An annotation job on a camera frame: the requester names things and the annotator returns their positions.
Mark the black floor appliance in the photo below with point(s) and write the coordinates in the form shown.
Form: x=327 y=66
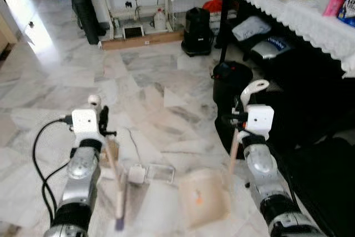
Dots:
x=197 y=31

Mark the black floor mat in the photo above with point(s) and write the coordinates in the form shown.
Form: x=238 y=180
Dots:
x=324 y=192

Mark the brown cardboard piece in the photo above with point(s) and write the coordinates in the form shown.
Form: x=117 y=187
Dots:
x=113 y=151

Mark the clear plastic wrapper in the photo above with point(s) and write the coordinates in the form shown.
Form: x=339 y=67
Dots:
x=161 y=173

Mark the silver blue appliance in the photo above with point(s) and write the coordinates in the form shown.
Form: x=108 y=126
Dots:
x=270 y=47

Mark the white framed tablet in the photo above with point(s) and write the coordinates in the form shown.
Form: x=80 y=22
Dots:
x=133 y=31

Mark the white grey pillow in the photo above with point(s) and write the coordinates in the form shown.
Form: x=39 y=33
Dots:
x=250 y=28

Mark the black tall bag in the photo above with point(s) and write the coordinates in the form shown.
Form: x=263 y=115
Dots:
x=86 y=15

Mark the white plastic bottle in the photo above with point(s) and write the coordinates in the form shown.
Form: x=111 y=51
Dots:
x=160 y=20

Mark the white wooden desk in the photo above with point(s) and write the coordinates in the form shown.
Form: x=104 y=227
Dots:
x=138 y=4

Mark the table with white lace cloth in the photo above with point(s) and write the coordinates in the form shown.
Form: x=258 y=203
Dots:
x=299 y=18

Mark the red cloth bundle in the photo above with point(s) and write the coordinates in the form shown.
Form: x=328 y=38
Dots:
x=212 y=5

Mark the blue printed box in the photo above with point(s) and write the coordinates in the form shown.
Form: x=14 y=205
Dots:
x=349 y=9

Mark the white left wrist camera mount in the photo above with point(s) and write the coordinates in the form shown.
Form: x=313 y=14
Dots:
x=84 y=120

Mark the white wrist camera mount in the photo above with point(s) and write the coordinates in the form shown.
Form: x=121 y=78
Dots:
x=260 y=119
x=84 y=120

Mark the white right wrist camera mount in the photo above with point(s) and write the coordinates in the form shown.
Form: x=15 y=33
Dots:
x=260 y=119

